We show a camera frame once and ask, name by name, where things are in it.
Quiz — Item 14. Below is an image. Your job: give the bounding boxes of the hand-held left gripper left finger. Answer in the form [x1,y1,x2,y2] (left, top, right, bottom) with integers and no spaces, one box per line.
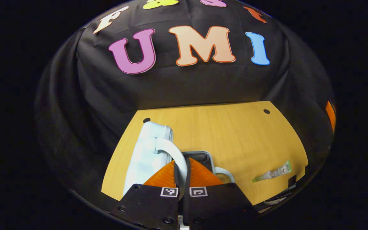
[110,160,181,230]

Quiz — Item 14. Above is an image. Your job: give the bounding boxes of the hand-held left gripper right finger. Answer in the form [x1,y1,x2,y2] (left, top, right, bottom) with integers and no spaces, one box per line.
[183,157,258,230]

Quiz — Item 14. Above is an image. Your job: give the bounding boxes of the small light blue suitcase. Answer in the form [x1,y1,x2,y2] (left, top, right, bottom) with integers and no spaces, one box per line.
[123,121,236,230]

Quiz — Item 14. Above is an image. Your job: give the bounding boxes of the green cosmetic tube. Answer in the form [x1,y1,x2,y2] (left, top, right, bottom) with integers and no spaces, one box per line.
[251,160,292,183]

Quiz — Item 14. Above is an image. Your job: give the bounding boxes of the black and white object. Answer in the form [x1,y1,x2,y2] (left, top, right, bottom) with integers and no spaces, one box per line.
[256,174,306,205]

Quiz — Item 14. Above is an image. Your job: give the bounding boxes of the black backdrop cloth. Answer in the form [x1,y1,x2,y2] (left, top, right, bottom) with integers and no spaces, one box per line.
[35,0,336,205]

